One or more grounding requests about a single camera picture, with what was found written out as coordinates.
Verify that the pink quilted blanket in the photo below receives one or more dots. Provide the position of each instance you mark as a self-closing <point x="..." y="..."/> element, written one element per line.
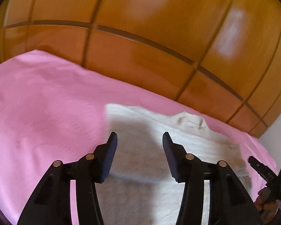
<point x="37" y="98"/>

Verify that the person's right hand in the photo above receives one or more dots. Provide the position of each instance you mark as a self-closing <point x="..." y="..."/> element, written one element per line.
<point x="265" y="200"/>

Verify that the white knit sweater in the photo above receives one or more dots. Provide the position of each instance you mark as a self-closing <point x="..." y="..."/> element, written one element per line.
<point x="135" y="199"/>

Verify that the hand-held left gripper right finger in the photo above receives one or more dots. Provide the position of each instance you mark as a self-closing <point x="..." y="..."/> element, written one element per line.
<point x="172" y="159"/>

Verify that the wooden headboard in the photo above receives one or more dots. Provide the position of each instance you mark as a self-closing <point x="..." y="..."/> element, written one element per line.
<point x="154" y="39"/>

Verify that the white upholstered panel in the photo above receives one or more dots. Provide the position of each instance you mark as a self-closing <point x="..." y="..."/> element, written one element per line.
<point x="279" y="133"/>

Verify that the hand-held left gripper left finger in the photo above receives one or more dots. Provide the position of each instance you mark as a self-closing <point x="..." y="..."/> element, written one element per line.
<point x="109" y="159"/>

